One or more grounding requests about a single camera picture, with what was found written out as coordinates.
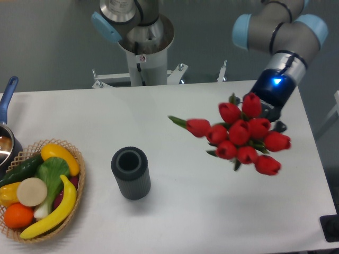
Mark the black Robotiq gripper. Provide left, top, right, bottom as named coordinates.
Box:
left=243, top=69, right=296, bottom=133

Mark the yellow banana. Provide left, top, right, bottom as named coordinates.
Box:
left=20, top=175, right=77, bottom=240

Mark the red tulip bouquet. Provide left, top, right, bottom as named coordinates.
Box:
left=169, top=93, right=291, bottom=176

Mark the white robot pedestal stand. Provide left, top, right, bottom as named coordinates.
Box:
left=91, top=42, right=228, bottom=89

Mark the woven wicker basket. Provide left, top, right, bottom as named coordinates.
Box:
left=1, top=138, right=85, bottom=244

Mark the white frame at right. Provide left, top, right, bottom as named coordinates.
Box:
left=314, top=91, right=338, bottom=140

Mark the black device at edge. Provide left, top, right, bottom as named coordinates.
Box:
left=319, top=214, right=338, bottom=242

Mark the dark grey ribbed vase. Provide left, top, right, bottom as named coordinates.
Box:
left=111, top=147, right=151, bottom=200

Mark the green cucumber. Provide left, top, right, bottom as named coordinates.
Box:
left=1, top=154, right=43, bottom=187

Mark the blue handled saucepan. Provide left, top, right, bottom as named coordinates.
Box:
left=1, top=76, right=22, bottom=179

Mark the green bok choy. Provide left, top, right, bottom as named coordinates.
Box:
left=34, top=157, right=70, bottom=220

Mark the yellow bell pepper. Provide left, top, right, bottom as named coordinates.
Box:
left=1, top=182, right=21, bottom=207

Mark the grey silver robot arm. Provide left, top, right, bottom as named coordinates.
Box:
left=91, top=1, right=328, bottom=131

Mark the dark red vegetable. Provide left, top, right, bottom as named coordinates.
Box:
left=53, top=176, right=79, bottom=210

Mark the yellow squash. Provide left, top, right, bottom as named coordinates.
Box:
left=41, top=143, right=80, bottom=176

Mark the beige round slice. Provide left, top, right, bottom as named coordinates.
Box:
left=16, top=177, right=47, bottom=207

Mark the orange fruit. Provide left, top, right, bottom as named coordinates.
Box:
left=4, top=203, right=33, bottom=229

